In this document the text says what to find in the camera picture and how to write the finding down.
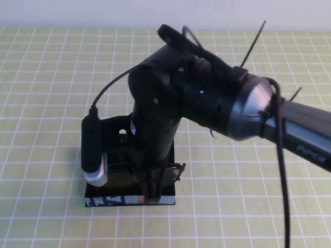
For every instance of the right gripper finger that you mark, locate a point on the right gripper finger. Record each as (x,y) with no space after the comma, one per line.
(145,186)
(157,186)

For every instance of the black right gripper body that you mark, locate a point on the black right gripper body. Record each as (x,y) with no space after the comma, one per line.
(155,142)

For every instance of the black framed glasses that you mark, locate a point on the black framed glasses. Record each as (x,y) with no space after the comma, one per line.
(172,174)

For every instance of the black printed glasses case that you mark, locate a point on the black printed glasses case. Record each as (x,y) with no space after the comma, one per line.
(103,201)

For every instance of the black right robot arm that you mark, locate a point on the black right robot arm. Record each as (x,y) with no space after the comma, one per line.
(207,98)

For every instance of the long black zip tie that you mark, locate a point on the long black zip tie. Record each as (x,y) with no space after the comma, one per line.
(254,42)

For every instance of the short black zip tie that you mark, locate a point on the short black zip tie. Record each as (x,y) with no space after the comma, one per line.
(296,93)

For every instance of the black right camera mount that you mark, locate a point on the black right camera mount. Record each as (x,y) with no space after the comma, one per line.
(113,129)

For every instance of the right wrist camera black silver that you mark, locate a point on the right wrist camera black silver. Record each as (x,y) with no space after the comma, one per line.
(90,144)

